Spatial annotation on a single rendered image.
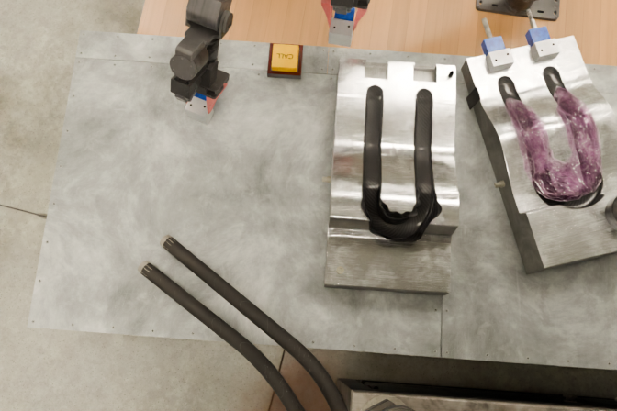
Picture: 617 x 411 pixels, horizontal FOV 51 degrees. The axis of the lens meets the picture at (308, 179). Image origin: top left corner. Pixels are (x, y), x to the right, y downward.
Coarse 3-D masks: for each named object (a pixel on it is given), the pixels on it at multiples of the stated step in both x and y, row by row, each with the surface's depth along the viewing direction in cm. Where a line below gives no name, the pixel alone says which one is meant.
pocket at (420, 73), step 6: (414, 66) 145; (420, 66) 145; (426, 66) 145; (414, 72) 146; (420, 72) 146; (426, 72) 146; (432, 72) 146; (414, 78) 146; (420, 78) 146; (426, 78) 146; (432, 78) 146
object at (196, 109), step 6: (198, 96) 147; (204, 96) 147; (192, 102) 145; (198, 102) 145; (204, 102) 145; (186, 108) 144; (192, 108) 144; (198, 108) 144; (204, 108) 145; (192, 114) 146; (198, 114) 144; (204, 114) 144; (210, 114) 148; (198, 120) 149; (204, 120) 147
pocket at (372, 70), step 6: (366, 66) 146; (372, 66) 146; (378, 66) 146; (384, 66) 145; (366, 72) 146; (372, 72) 146; (378, 72) 146; (384, 72) 146; (372, 78) 146; (378, 78) 146; (384, 78) 146
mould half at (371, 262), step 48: (336, 96) 148; (384, 96) 142; (336, 144) 139; (384, 144) 139; (432, 144) 140; (336, 192) 131; (384, 192) 132; (336, 240) 136; (384, 240) 136; (432, 240) 136; (384, 288) 134; (432, 288) 134
